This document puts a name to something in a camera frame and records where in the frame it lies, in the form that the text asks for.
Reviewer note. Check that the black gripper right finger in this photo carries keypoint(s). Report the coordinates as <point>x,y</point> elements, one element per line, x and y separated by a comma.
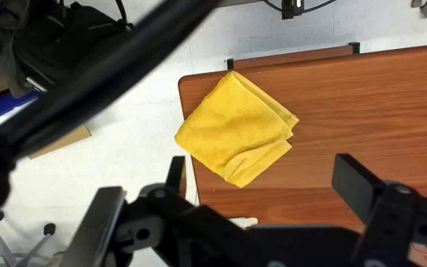
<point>356,184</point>

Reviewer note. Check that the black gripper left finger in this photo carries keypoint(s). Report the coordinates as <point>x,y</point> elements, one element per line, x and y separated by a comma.
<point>175,176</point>

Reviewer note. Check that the yellow terry towel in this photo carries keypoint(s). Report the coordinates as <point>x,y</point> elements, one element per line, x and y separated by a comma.
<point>233,131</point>

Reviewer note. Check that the brown cardboard piece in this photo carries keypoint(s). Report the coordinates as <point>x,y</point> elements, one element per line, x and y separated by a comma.
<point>62,141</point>

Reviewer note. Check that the black bag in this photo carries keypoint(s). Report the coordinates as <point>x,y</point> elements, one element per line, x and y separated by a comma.
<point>59,35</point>

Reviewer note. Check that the office chair wheel base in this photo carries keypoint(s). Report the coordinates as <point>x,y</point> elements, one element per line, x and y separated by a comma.
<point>6,250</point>

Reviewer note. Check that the blue flat item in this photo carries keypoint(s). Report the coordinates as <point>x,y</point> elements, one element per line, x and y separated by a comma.
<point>0,110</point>

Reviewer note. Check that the grey cloth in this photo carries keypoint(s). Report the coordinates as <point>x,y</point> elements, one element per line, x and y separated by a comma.
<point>0,30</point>

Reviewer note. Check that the wooden rail with black brackets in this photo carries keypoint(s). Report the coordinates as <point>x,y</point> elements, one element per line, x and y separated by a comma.
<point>292,55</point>

